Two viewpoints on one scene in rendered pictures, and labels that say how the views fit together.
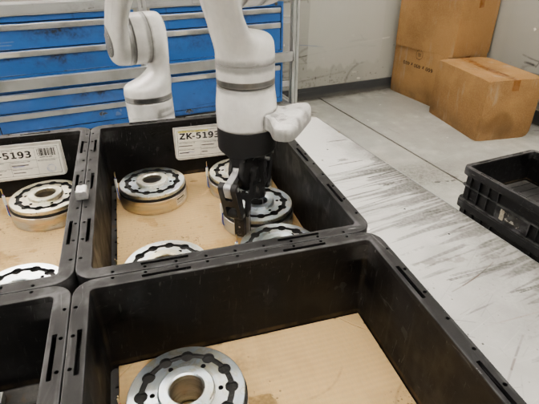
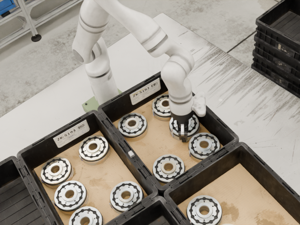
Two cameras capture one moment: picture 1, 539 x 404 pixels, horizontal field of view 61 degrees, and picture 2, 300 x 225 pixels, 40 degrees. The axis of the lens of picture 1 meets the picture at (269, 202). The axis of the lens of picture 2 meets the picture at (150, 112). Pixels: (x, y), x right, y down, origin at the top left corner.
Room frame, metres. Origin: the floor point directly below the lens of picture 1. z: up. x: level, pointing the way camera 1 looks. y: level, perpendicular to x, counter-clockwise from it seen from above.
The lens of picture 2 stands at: (-0.23, 0.24, 1.98)
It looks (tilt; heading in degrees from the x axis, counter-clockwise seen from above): 51 degrees down; 352
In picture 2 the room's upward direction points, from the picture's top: 11 degrees counter-clockwise
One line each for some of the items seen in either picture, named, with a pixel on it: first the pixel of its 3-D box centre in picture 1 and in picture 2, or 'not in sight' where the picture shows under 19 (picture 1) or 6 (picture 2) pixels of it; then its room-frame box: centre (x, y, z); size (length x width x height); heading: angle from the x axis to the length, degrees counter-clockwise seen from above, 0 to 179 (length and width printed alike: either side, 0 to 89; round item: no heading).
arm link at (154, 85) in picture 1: (143, 59); (93, 54); (0.89, 0.24, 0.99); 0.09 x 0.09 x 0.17; 31
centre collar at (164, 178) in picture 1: (151, 179); (131, 123); (0.64, 0.19, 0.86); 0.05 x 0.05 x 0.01
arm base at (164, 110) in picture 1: (155, 138); (103, 85); (0.89, 0.24, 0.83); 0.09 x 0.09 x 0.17; 36
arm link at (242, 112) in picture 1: (260, 101); (187, 99); (0.54, 0.01, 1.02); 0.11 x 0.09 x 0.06; 70
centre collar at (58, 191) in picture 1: (45, 193); (93, 147); (0.59, 0.33, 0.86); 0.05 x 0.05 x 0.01
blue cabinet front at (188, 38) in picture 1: (223, 60); not in sight; (2.54, 0.25, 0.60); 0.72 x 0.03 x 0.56; 114
